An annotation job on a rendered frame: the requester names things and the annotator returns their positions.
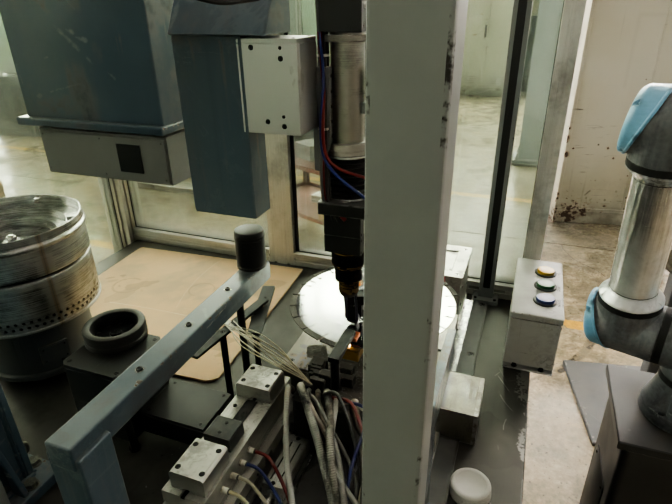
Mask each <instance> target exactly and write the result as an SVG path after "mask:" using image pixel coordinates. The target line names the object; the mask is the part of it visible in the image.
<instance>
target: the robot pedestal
mask: <svg viewBox="0 0 672 504"><path fill-rule="evenodd" d="M605 371H606V378H607V385H608V392H609V397H608V401H607V404H606V408H605V412H604V415H603V419H602V422H601V426H600V430H599V433H598V437H597V440H596V444H595V448H594V451H593V455H592V458H591V462H590V466H589V469H588V473H587V477H586V480H585V484H584V487H583V491H582V495H581V498H580V502H579V504H672V434H669V433H667V432H665V431H663V430H662V429H660V428H658V427H657V426H655V425H654V424H653V423H651V422H650V421H649V420H648V419H647V418H646V417H645V416H644V415H643V413H642V412H641V410H640V408H639V405H638V399H639V395H640V392H641V390H642V388H643V387H644V386H645V384H646V383H647V382H648V381H649V380H650V379H651V378H652V377H653V376H654V375H655V373H650V372H644V371H639V370H634V369H629V368H623V367H618V366H613V365H607V367H606V370H605Z"/></svg>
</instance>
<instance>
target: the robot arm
mask: <svg viewBox="0 0 672 504"><path fill-rule="evenodd" d="M617 151H618V152H621V154H625V153H626V159H625V167H626V168H627V169H628V170H629V171H630V172H631V173H632V178H631V183H630V188H629V192H628V197H627V201H626V206H625V211H624V215H623V220H622V224H621V229H620V234H619V238H618V243H617V247H616V252H615V257H614V261H613V266H612V270H611V275H610V278H609V279H607V280H605V281H604V282H602V283H601V285H600V286H599V287H595V288H594V289H593V290H592V291H591V293H590V295H589V297H588V300H587V304H586V310H585V313H584V323H583V327H584V333H585V336H586V338H587V339H588V340H590V341H591V342H594V343H596V344H599V345H601V346H602V347H604V348H607V349H609V348H610V349H613V350H616V351H618V352H621V353H624V354H627V355H630V356H633V357H636V358H639V359H642V360H645V361H648V362H651V363H654V364H657V365H660V366H659V369H658V372H657V373H656V374H655V375H654V376H653V377H652V378H651V379H650V380H649V381H648V382H647V383H646V384H645V386H644V387H643V388H642V390H641V392H640V395H639V399H638V405H639V408H640V410H641V412H642V413H643V415H644V416H645V417H646V418H647V419H648V420H649V421H650V422H651V423H653V424H654V425H655V426H657V427H658V428H660V429H662V430H663V431H665V432H667V433H669V434H672V307H668V306H665V296H664V294H663V292H662V291H661V290H660V285H661V282H662V278H663V275H664V271H665V268H666V264H667V261H668V257H669V254H670V251H671V250H672V84H663V83H652V84H648V85H646V86H644V87H643V88H642V89H641V90H640V91H639V93H638V94H637V96H636V97H635V99H634V101H633V103H632V105H631V107H630V109H629V112H628V114H627V116H626V119H625V121H624V124H623V126H622V129H621V132H620V135H619V138H618V142H617Z"/></svg>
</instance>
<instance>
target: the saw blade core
mask: <svg viewBox="0 0 672 504"><path fill-rule="evenodd" d="M312 281H315V282H316V283H313V282H310V281H309V282H308V283H307V284H306V285H305V286H304V287H303V288H302V289H301V290H300V292H299V294H298V296H297V299H296V310H297V313H298V315H299V317H300V319H301V320H302V321H303V323H304V324H305V325H306V326H307V327H308V328H310V329H311V330H312V331H314V332H315V333H317V334H319V335H321V336H322V338H323V337H325V338H327V339H329V340H332V341H335V342H338V340H339V338H340V337H341V335H342V333H343V332H344V330H345V329H350V330H355V331H358V332H360V337H359V338H358V340H357V342H351V344H350V345H351V346H350V347H353V348H360V349H363V327H364V314H363V313H362V319H360V320H359V321H358V322H357V324H353V323H351V322H348V321H347V318H345V306H344V299H343V296H342V295H341V294H340V292H339V289H338V282H337V281H336V280H335V269H334V270H331V272H330V271H328V272H325V273H323V274H321V275H319V276H317V277H315V278H314V279H312ZM310 286H311V287H310ZM303 295H305V296H303ZM301 305H303V306H301ZM455 313H456V304H455V300H454V298H453V296H452V294H451V293H450V292H449V290H448V289H447V288H446V287H445V286H444V285H443V297H442V308H441V320H440V331H439V334H441V333H442V332H443V331H445V329H447V328H448V327H449V326H450V324H451V323H452V321H453V319H454V317H455ZM313 325H315V326H313ZM326 334H328V335H326ZM325 335H326V336H325Z"/></svg>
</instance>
